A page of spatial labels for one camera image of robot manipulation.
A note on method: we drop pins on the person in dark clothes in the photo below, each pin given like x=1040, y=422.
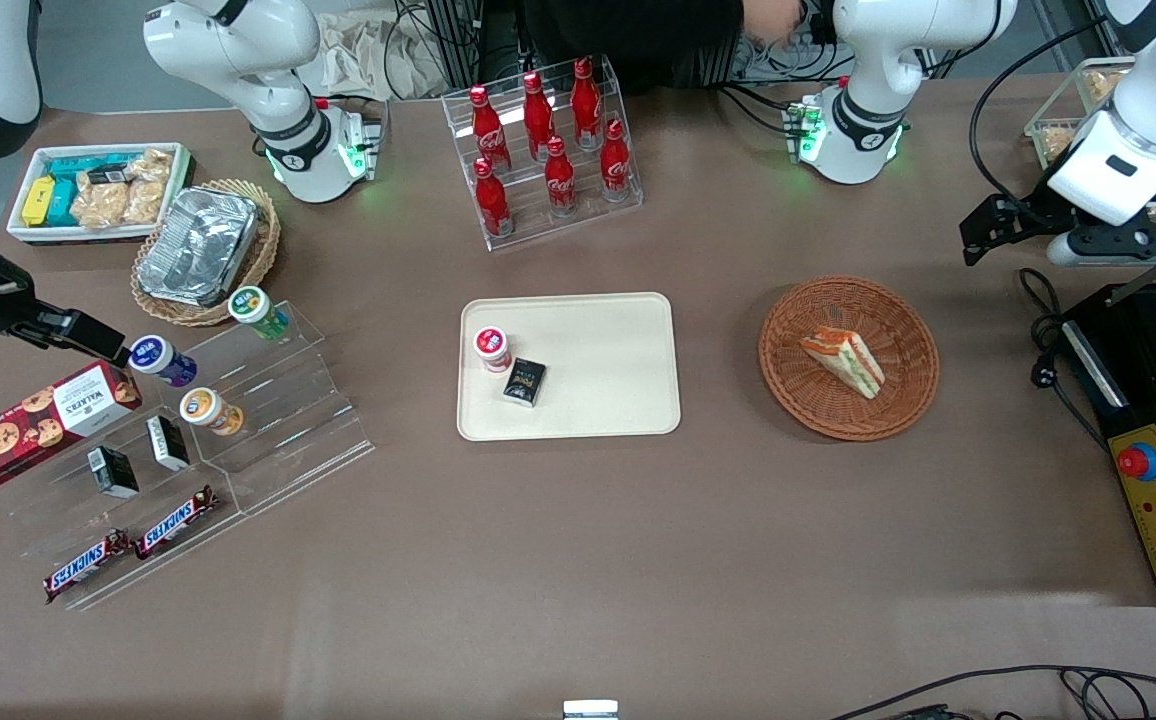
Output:
x=638, y=35

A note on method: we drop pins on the beige plastic tray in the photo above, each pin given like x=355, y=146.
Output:
x=608, y=360

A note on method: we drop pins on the light wicker basket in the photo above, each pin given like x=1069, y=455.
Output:
x=263, y=250

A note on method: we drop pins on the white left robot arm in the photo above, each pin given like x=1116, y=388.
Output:
x=888, y=60

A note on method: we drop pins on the Snickers chocolate bar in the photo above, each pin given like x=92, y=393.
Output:
x=177, y=520
x=86, y=566

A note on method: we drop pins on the green lid yogurt cup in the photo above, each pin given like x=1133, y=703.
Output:
x=256, y=308

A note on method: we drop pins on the teal snack pack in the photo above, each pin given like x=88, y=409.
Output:
x=64, y=203
x=78, y=165

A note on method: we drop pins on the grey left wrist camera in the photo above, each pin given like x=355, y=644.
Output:
x=1128, y=250

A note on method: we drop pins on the clear cookie bag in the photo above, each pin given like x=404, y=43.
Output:
x=153, y=163
x=145, y=200
x=98, y=203

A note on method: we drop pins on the person hand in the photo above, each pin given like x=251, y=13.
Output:
x=773, y=20

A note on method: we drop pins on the orange lid yogurt cup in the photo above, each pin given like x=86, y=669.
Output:
x=206, y=408

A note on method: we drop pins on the brown wicker basket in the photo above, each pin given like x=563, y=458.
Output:
x=808, y=390

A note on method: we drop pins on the clear plastic snack box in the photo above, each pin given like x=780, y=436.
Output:
x=1058, y=120

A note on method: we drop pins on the purple lid yogurt cup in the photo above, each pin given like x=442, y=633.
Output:
x=158, y=357

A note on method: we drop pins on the white snack bin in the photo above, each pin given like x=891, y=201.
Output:
x=18, y=232

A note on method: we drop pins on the red Walkers shortbread box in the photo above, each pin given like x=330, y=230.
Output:
x=38, y=425

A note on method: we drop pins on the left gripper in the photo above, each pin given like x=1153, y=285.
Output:
x=1020, y=216

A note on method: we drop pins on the aluminium foil container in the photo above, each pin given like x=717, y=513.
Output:
x=200, y=245

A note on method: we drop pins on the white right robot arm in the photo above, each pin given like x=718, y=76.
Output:
x=238, y=50

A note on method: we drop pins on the red cola bottle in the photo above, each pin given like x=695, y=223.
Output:
x=488, y=125
x=560, y=178
x=586, y=100
x=537, y=112
x=492, y=200
x=616, y=162

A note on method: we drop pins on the yellow snack pack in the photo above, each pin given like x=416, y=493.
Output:
x=38, y=200

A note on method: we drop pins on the clear acrylic bottle rack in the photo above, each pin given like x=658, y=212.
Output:
x=588, y=215

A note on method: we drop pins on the red lid yogurt cup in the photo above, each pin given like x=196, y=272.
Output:
x=492, y=347

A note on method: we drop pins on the dark electronics rack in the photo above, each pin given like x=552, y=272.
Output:
x=483, y=40

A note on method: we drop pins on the triangular sandwich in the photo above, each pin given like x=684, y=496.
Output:
x=848, y=360

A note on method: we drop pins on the small white grey device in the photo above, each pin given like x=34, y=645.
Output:
x=590, y=710

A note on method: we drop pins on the black tissue pack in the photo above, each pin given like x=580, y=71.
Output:
x=167, y=442
x=112, y=471
x=524, y=382

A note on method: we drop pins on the clear acrylic stepped rack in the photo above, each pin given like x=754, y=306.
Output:
x=298, y=420
x=58, y=520

